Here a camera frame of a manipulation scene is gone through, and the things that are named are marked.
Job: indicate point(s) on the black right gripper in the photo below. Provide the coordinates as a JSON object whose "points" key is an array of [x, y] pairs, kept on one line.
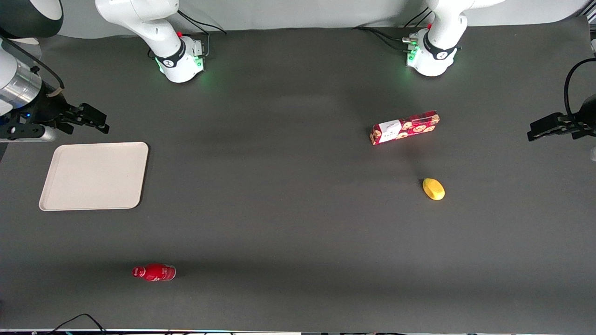
{"points": [[47, 108]]}

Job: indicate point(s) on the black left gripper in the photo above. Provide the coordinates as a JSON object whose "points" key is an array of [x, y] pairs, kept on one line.
{"points": [[587, 115]]}

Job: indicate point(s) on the red coke bottle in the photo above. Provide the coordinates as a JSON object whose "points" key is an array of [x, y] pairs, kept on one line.
{"points": [[156, 272]]}

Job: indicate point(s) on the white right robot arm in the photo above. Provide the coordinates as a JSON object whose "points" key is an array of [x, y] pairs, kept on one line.
{"points": [[139, 18]]}

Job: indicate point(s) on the beige plastic tray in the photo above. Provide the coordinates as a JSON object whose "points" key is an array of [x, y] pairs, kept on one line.
{"points": [[93, 177]]}

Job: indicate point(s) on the yellow lemon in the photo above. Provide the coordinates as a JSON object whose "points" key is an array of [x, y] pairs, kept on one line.
{"points": [[433, 189]]}

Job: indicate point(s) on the red plaid cookie box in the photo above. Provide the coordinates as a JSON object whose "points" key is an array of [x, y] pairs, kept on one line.
{"points": [[405, 128]]}

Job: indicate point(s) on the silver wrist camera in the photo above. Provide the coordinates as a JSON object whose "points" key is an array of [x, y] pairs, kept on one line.
{"points": [[32, 134]]}

